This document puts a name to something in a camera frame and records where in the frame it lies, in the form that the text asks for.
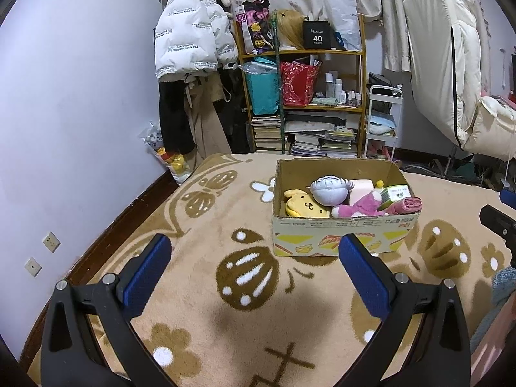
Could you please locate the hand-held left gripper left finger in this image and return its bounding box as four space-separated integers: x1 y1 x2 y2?
40 233 174 387

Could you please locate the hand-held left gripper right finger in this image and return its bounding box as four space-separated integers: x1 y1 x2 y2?
338 233 472 387

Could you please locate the pink plush toy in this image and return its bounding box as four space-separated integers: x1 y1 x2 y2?
331 191 390 218

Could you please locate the cardboard box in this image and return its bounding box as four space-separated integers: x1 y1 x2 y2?
271 158 423 258

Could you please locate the pink swirl squishy cushion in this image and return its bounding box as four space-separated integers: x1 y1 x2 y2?
347 178 375 206

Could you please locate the green tissue pack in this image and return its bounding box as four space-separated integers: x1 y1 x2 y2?
381 184 415 204

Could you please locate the light blue round plush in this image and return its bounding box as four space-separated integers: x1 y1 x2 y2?
310 175 355 206

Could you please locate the person's blue fleece clothing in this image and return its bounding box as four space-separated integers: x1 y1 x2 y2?
492 267 516 311

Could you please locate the beige patterned rug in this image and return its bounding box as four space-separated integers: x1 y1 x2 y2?
28 152 516 387

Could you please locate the pink rolled bag pack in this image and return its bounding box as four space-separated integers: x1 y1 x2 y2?
386 197 422 216

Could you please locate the yellow dog plush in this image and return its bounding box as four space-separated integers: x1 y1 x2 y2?
283 187 333 218

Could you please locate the plastic bag of toys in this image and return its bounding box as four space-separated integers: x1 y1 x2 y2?
142 123 190 184

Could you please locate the pile of books and magazines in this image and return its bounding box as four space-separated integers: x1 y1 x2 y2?
284 111 361 158

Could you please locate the light blue cloth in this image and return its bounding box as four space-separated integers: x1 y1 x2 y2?
369 115 398 135

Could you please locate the white trolley cart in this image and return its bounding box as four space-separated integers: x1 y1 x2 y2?
364 84 404 160

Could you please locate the black hanging coat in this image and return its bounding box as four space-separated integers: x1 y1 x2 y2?
158 78 196 152

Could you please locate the beige hanging coat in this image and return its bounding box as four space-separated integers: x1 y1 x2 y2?
183 73 232 162

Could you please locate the cream folded quilt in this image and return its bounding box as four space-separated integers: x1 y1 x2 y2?
403 0 516 162

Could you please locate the stack of old books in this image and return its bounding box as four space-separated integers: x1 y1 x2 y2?
251 115 283 154

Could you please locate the wooden shelf unit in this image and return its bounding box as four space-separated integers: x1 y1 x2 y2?
234 10 367 158

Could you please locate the black hanging garment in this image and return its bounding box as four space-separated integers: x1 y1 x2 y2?
220 68 253 154

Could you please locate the row of small bottles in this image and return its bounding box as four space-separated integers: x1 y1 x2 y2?
324 72 363 105

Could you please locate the red patterned bag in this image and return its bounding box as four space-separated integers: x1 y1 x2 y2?
279 60 321 107

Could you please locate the teal bag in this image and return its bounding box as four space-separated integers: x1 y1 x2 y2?
241 57 280 115

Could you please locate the clear plastic bag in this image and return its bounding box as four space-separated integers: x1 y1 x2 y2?
326 0 361 51

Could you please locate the black box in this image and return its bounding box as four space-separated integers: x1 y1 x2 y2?
302 20 332 50

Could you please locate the white puffer jacket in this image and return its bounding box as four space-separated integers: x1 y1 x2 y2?
154 0 239 80

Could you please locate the blond wig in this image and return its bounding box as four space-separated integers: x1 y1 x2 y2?
276 9 309 51

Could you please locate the black colourful print bag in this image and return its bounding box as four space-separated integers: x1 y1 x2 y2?
236 0 277 54

